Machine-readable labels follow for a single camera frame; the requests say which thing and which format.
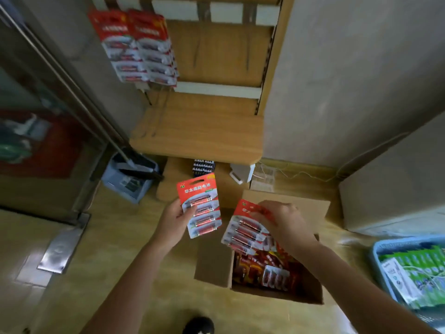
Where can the glass door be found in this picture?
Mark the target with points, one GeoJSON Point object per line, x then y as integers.
{"type": "Point", "coordinates": [38, 135]}

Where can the black battery tray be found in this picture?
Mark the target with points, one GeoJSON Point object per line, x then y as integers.
{"type": "Point", "coordinates": [203, 167]}

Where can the wooden shelf unit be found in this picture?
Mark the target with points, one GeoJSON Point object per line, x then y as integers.
{"type": "Point", "coordinates": [208, 128]}

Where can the person's right forearm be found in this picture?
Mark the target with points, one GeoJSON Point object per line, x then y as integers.
{"type": "Point", "coordinates": [351, 290]}

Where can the person's left thumb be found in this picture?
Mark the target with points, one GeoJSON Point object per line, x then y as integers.
{"type": "Point", "coordinates": [188, 211]}

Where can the blue plastic basket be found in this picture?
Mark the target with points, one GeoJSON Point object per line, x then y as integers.
{"type": "Point", "coordinates": [377, 264]}

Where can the white plastic block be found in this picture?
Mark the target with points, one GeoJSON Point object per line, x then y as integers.
{"type": "Point", "coordinates": [242, 172]}

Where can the blue plastic dustpan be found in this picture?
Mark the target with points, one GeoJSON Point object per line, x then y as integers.
{"type": "Point", "coordinates": [127, 182]}

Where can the clear plastic box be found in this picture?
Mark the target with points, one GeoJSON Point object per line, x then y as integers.
{"type": "Point", "coordinates": [262, 179]}

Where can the person's right hand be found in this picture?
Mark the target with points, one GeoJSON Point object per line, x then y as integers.
{"type": "Point", "coordinates": [287, 227]}

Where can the brown cardboard box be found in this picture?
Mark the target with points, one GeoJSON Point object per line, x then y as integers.
{"type": "Point", "coordinates": [215, 260]}

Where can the metal door bar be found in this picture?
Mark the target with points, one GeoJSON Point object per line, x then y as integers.
{"type": "Point", "coordinates": [66, 85]}

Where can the grey covered cabinet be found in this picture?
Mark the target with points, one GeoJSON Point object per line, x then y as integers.
{"type": "Point", "coordinates": [396, 184]}

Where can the metal floor plate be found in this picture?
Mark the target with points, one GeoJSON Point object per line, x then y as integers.
{"type": "Point", "coordinates": [62, 245]}

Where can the person's right fingers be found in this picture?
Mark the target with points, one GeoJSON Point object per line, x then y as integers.
{"type": "Point", "coordinates": [265, 211]}

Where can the hanging bundle of battery cards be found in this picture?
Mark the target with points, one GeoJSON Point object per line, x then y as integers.
{"type": "Point", "coordinates": [116, 43]}
{"type": "Point", "coordinates": [154, 45]}

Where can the person's left hand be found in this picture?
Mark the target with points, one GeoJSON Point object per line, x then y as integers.
{"type": "Point", "coordinates": [170, 224]}

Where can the person's left forearm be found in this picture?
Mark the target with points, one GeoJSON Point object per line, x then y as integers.
{"type": "Point", "coordinates": [132, 286]}

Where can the black shoe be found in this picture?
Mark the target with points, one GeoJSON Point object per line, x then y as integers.
{"type": "Point", "coordinates": [198, 326]}

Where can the red carded battery pack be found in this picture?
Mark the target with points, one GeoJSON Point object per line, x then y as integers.
{"type": "Point", "coordinates": [201, 201]}
{"type": "Point", "coordinates": [243, 231]}

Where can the pile of red battery blisters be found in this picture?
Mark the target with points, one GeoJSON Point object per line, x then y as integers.
{"type": "Point", "coordinates": [264, 271]}

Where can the row of green packets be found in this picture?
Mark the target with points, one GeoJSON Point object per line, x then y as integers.
{"type": "Point", "coordinates": [426, 271]}

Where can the white flat packet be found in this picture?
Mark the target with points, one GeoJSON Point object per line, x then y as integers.
{"type": "Point", "coordinates": [399, 280]}

